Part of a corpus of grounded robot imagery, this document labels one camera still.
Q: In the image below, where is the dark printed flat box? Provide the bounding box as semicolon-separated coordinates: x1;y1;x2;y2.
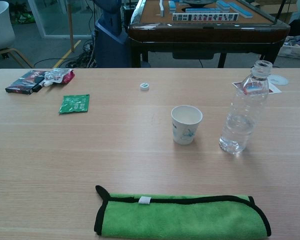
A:
4;70;46;95

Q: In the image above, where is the black tripod stand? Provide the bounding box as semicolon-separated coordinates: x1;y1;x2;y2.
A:
273;0;287;26

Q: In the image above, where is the postcard with red gate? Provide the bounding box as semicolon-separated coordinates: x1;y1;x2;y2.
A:
231;80;283;95

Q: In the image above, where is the red snack packet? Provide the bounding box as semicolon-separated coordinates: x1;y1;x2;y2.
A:
61;69;76;86

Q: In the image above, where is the white plastic crate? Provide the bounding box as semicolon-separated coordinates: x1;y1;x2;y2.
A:
277;36;300;60

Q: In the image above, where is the face-up mahjong tile row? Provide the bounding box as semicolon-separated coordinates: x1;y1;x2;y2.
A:
172;12;240;22

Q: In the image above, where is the dark mahjong table centre dome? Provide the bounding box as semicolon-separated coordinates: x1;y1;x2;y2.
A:
183;0;215;7

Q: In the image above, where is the dark wood mahjong table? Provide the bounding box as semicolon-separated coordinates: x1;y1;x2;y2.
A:
127;0;291;69

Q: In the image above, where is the transparent plastic water bottle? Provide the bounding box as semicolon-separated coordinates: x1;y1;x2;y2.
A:
218;59;274;156

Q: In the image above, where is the green foil sachet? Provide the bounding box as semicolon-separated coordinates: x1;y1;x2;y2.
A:
58;94;90;115

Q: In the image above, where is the black floor cable tangle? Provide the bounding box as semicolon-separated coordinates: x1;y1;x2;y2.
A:
33;37;99;69

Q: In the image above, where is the black marker pen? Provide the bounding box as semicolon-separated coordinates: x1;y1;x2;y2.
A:
32;80;46;93

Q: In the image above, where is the white paper cup blue print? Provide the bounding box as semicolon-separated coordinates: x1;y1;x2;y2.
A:
170;105;204;146

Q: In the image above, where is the blue machine base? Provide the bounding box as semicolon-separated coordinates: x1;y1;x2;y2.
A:
93;0;132;68

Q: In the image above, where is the red and clear pouch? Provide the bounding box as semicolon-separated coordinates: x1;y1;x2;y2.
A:
43;67;72;87

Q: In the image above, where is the round white disc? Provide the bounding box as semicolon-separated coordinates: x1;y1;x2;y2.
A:
268;73;289;86

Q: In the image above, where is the wooden pole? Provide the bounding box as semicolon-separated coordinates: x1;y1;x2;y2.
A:
66;0;75;53

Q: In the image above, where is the green plastic bag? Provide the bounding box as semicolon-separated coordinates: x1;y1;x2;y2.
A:
13;11;36;25

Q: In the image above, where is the green microfiber cloth black trim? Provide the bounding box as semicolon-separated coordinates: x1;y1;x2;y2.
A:
93;184;272;237

